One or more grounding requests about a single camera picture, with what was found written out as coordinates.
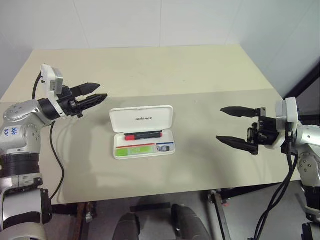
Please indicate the black flat bar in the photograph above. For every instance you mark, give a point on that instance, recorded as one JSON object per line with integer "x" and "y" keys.
{"x": 150, "y": 207}

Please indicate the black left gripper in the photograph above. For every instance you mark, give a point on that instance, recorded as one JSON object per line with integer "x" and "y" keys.
{"x": 68, "y": 105}

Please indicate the black marker with red caps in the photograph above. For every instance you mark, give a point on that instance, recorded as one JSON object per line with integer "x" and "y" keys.
{"x": 145, "y": 135}

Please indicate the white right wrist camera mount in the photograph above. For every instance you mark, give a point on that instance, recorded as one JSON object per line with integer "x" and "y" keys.
{"x": 290, "y": 110}

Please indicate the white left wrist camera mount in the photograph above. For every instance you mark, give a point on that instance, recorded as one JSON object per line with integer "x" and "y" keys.
{"x": 48, "y": 75}

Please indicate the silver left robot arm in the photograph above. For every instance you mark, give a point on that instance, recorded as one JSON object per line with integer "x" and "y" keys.
{"x": 20, "y": 112}

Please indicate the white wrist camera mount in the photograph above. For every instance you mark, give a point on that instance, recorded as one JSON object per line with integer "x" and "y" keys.
{"x": 48, "y": 75}
{"x": 290, "y": 110}

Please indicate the dark grey rounded shape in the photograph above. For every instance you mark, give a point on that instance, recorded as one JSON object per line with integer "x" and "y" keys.
{"x": 190, "y": 222}
{"x": 127, "y": 226}

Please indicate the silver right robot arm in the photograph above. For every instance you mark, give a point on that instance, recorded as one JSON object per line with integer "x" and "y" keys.
{"x": 310, "y": 135}

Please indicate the green highlighter pen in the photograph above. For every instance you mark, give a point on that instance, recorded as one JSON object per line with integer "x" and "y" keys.
{"x": 135, "y": 151}

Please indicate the white hinged pencil case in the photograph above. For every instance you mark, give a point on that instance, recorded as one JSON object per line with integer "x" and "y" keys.
{"x": 141, "y": 118}

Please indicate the black metal table leg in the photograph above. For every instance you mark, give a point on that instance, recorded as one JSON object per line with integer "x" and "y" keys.
{"x": 221, "y": 215}

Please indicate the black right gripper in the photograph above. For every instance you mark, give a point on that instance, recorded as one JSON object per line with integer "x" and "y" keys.
{"x": 266, "y": 130}

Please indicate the brown table leg bracket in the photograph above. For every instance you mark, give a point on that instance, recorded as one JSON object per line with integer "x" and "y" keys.
{"x": 86, "y": 215}

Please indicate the black slanted frame bar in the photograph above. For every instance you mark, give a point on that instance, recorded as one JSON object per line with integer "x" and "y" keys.
{"x": 302, "y": 81}

